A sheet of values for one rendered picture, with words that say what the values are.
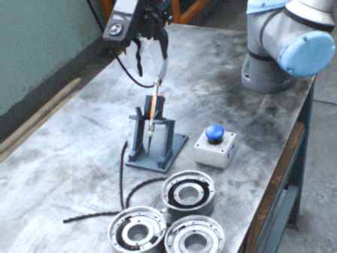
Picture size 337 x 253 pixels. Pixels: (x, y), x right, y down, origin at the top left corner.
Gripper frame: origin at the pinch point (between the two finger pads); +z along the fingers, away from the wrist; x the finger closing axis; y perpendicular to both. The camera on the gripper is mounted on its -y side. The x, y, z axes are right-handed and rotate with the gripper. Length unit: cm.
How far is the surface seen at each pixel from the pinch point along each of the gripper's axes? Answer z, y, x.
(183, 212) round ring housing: 15.2, -20.2, -14.3
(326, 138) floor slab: 98, 112, -31
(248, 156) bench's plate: 18.5, 1.5, -20.3
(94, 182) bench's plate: 18.6, -15.4, 8.9
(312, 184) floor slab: 98, 77, -29
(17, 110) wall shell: 91, 82, 143
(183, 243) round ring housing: 15.7, -26.3, -16.6
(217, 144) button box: 13.9, -1.6, -14.3
